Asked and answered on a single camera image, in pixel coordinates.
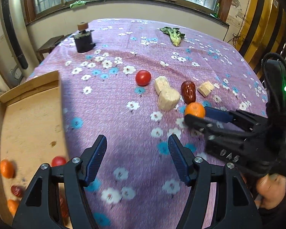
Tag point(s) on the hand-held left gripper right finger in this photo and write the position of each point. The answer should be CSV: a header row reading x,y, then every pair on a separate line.
x,y
178,161

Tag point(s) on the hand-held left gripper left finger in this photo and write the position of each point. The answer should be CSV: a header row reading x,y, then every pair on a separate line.
x,y
95,161

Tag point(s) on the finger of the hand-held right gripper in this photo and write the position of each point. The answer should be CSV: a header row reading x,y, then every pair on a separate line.
x,y
219,115
200,124

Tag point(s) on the orange mandarin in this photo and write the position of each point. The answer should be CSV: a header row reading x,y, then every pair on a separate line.
x,y
194,109
13,206
6,169

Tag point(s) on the brown cardboard box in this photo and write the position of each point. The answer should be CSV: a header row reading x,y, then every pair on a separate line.
x,y
26,114

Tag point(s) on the person's right forearm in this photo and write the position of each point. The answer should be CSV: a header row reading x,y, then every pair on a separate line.
x,y
278,217

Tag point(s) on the person's right hand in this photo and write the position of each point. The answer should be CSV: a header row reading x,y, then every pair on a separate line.
x,y
271,189

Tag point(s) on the beige wedge chunk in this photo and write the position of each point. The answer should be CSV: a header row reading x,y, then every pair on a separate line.
x,y
206,88

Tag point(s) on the red jujube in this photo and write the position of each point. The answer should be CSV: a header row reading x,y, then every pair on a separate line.
x,y
16,190
188,91

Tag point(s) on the red tomato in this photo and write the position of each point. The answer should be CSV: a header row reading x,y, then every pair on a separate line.
x,y
143,77
58,161

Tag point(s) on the beige cylinder chunk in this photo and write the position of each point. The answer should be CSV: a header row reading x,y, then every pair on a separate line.
x,y
168,99
161,84

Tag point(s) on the purple floral tablecloth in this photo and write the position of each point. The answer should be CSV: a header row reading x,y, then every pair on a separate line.
x,y
133,124

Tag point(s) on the green leafy vegetable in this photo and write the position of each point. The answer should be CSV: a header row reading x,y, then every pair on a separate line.
x,y
173,34

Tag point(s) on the yellow and black cabinet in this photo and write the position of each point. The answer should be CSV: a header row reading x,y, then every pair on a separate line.
x,y
259,28

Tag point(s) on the green bottle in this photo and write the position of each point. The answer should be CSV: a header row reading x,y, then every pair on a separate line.
x,y
216,10

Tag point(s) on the black jar with cork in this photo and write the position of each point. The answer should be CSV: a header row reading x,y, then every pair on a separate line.
x,y
84,40

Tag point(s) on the wooden stool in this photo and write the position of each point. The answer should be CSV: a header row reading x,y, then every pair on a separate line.
x,y
50,45

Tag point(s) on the white standing air conditioner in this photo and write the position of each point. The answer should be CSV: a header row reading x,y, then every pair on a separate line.
x,y
10,35

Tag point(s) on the green cloth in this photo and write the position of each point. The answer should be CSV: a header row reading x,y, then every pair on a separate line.
x,y
77,3

